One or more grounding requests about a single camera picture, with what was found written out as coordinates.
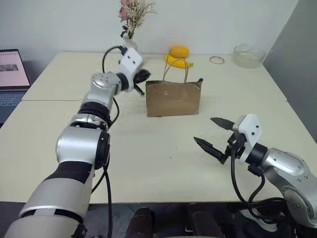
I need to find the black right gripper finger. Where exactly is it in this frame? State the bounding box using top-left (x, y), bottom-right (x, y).
top-left (193, 136), bottom-right (227, 160)
top-left (210, 117), bottom-right (235, 131)

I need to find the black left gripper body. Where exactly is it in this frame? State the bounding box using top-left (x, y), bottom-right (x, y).
top-left (133, 70), bottom-right (146, 86)

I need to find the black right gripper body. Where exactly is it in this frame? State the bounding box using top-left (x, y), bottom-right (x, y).
top-left (218, 131), bottom-right (246, 166)

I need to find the brown paper bag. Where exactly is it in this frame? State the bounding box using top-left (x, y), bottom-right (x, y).
top-left (145, 57), bottom-right (204, 118)

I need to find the yellow banana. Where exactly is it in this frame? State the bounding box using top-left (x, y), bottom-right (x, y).
top-left (163, 53), bottom-right (194, 69)

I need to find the small white vase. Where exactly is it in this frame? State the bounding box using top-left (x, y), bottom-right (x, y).
top-left (123, 36), bottom-right (138, 50)

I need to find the yellow mango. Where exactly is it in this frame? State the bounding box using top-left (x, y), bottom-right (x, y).
top-left (169, 46), bottom-right (190, 58)

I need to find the dried pink flower bouquet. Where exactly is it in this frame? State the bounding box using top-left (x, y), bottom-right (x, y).
top-left (117, 0), bottom-right (158, 40)

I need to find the clear glass bowl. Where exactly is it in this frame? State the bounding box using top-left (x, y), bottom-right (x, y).
top-left (233, 42), bottom-right (267, 69)

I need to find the dark rounded shape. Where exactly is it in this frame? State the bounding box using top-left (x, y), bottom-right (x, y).
top-left (126, 207), bottom-right (156, 238)

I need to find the open laptop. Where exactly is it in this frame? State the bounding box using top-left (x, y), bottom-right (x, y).
top-left (0, 49), bottom-right (32, 128)

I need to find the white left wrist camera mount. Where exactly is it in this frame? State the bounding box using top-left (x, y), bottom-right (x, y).
top-left (118, 47), bottom-right (144, 75)

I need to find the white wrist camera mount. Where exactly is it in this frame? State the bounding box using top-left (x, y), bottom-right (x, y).
top-left (118, 47), bottom-right (144, 75)
top-left (232, 114), bottom-right (263, 166)

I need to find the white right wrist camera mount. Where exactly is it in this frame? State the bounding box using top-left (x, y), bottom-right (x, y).
top-left (232, 114), bottom-right (263, 166)

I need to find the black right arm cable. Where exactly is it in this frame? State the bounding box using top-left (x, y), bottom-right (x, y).
top-left (230, 146), bottom-right (290, 224)

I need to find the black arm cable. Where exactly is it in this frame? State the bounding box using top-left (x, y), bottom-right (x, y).
top-left (91, 45), bottom-right (127, 238)
top-left (230, 146), bottom-right (290, 224)

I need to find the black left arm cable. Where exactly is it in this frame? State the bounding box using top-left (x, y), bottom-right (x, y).
top-left (91, 45), bottom-right (127, 238)

